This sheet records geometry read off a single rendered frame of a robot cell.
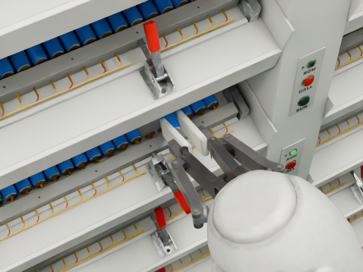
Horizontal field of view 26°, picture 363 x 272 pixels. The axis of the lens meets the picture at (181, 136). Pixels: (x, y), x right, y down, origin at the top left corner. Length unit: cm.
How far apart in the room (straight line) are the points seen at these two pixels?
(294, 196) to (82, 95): 36
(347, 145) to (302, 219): 77
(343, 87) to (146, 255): 40
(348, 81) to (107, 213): 41
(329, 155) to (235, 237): 76
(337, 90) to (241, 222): 60
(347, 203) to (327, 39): 61
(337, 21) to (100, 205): 39
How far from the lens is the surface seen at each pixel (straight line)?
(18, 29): 73
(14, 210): 104
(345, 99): 119
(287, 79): 102
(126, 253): 125
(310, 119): 114
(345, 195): 156
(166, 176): 106
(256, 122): 112
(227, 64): 94
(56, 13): 73
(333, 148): 137
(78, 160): 106
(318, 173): 135
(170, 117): 104
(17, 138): 89
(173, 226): 126
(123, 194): 107
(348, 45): 120
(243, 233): 61
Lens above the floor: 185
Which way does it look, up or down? 55 degrees down
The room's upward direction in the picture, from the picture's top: straight up
